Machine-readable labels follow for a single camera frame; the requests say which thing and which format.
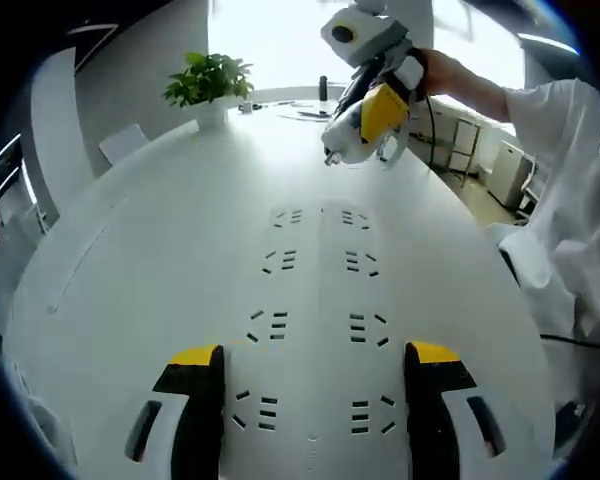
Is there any white cabinet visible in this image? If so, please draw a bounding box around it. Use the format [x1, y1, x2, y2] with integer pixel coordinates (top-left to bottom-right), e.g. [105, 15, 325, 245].
[489, 139, 534, 207]

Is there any white desk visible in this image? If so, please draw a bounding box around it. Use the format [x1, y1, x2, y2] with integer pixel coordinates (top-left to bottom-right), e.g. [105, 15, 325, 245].
[2, 97, 556, 480]

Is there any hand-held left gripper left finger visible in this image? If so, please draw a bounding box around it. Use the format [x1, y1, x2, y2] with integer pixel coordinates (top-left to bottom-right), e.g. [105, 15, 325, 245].
[123, 343, 226, 480]

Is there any loose white cable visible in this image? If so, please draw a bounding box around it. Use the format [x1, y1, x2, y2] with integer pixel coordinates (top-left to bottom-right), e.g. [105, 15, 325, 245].
[274, 98, 334, 121]

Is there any metal rack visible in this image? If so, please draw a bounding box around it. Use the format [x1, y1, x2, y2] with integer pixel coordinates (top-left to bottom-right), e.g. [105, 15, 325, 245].
[447, 115, 483, 189]

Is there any person's right hand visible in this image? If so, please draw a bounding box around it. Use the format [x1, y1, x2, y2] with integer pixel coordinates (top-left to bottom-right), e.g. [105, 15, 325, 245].
[419, 48, 462, 99]

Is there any person in white coat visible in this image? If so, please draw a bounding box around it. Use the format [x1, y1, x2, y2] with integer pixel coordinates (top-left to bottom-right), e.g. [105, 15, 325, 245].
[484, 79, 600, 416]

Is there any white office chair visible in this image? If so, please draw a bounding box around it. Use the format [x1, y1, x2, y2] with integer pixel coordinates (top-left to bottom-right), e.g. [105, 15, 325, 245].
[98, 123, 150, 165]

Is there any black cable at shirt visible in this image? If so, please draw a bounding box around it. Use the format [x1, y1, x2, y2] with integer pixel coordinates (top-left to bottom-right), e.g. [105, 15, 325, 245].
[539, 333, 600, 349]

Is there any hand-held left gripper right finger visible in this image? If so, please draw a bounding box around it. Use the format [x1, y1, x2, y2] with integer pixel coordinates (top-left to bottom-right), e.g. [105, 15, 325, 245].
[403, 340, 509, 480]

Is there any potted green plant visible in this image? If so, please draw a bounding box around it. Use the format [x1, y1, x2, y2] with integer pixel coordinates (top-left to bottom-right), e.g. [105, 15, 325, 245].
[163, 52, 255, 130]

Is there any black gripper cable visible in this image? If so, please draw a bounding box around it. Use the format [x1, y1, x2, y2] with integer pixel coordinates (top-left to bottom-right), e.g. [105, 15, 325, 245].
[426, 94, 439, 166]

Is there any white charger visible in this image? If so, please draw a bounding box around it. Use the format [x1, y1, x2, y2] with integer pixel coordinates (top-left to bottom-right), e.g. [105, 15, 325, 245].
[322, 107, 399, 169]

